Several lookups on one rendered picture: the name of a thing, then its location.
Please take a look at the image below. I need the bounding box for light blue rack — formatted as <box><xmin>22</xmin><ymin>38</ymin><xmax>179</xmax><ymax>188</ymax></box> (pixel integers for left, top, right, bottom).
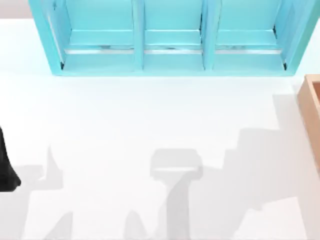
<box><xmin>27</xmin><ymin>0</ymin><xmax>320</xmax><ymax>78</ymax></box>

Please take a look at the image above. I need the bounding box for shallow salmon-coloured box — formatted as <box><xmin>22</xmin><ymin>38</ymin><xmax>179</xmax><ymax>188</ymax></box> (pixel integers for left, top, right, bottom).
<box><xmin>296</xmin><ymin>74</ymin><xmax>320</xmax><ymax>178</ymax></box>

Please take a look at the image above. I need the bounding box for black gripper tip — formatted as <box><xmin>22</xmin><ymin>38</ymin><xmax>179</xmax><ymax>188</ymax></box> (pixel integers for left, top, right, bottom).
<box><xmin>0</xmin><ymin>126</ymin><xmax>22</xmax><ymax>194</ymax></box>

